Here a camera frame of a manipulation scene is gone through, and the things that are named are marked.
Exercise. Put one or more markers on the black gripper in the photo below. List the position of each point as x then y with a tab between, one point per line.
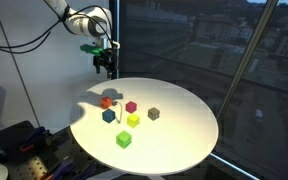
105	60

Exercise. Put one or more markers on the orange block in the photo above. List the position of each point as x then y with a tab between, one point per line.
106	102

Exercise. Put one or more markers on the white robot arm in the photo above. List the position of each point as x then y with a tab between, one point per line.
84	23

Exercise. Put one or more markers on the magenta block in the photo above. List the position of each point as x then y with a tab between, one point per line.
131	107

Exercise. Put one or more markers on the blue block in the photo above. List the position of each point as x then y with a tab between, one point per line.
108	116

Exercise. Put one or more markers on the yellow block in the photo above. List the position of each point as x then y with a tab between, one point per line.
133	120

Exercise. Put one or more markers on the grey block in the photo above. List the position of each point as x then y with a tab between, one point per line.
153	113

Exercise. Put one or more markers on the green block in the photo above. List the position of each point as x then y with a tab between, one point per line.
123	139

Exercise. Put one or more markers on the black tool cart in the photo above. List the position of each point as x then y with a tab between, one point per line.
7	136

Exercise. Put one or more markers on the perforated pegboard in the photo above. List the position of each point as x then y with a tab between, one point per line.
30	168

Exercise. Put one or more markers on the grey diagonal metal pole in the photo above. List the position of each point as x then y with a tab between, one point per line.
247	56

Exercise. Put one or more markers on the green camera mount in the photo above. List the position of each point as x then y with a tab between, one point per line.
91	50

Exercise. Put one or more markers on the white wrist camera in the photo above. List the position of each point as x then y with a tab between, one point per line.
116	44

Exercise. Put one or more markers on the dark vertical window frame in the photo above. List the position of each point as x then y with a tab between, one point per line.
114	36

